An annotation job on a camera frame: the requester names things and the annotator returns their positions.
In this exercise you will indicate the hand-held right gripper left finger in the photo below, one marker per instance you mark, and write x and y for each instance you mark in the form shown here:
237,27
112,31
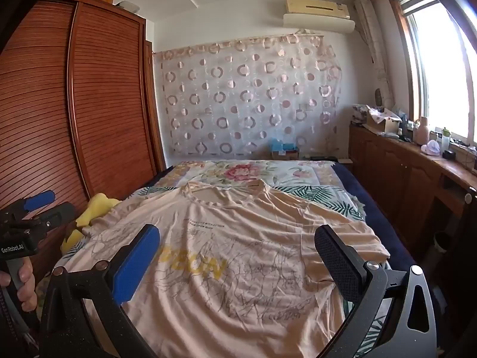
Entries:
138,264

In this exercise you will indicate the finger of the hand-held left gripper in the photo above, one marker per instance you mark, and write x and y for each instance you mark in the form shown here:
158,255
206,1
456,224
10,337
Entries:
56,214
37,199

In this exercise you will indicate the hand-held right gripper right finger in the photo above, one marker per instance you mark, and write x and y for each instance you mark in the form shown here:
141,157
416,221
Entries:
337,264

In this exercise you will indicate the beige printed t-shirt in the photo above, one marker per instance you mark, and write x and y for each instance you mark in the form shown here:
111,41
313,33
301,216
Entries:
242,231

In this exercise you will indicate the person's left forearm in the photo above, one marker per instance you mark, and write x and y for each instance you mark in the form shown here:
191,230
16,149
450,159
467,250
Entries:
11,332

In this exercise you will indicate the person's left hand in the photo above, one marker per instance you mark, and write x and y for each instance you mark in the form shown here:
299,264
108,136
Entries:
27,294

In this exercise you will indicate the yellow plush toy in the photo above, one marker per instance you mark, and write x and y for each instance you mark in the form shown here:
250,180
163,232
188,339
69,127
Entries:
98,209

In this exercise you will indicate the wooden sideboard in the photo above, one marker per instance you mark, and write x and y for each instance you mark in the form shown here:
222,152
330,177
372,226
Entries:
391,171

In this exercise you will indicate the wooden wardrobe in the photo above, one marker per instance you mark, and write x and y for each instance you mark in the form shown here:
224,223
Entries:
108,100

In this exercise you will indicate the cardboard box with blue packs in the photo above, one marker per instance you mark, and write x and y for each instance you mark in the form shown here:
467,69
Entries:
283,152

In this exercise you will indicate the floral quilt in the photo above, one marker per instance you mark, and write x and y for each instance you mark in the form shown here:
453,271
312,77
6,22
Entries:
242,173

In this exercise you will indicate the open cardboard box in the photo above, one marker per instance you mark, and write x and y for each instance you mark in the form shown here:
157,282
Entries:
384,123

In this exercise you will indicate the white cap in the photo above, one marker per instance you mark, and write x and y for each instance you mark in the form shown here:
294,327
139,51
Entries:
431,148

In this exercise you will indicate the floral storage box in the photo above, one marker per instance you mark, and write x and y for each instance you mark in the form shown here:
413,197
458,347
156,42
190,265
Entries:
360,113

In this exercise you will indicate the blue bottle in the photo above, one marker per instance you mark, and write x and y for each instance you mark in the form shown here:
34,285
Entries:
404,125

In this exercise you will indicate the small black box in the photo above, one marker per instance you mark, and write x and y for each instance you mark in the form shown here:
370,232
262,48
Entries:
448,154

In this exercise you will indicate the pink bottle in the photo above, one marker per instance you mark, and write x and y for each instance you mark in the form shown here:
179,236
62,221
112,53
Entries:
423,132

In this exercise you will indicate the green-capped bottle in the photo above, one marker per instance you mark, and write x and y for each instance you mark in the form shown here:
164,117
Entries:
445,140

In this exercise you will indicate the dark oval object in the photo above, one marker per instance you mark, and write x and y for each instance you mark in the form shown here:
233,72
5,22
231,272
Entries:
379,96

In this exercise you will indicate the circle-patterned sheer curtain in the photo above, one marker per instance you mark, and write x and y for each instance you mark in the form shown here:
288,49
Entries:
242,93

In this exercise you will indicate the grey box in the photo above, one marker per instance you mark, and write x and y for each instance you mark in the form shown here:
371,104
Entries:
128,6

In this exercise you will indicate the white window curtain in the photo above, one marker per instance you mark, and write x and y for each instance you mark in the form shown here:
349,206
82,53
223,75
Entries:
372,44

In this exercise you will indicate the window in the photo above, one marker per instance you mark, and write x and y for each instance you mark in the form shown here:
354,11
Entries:
439,63

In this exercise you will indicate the wall air conditioner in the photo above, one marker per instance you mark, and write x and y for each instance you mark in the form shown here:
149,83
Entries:
316,22

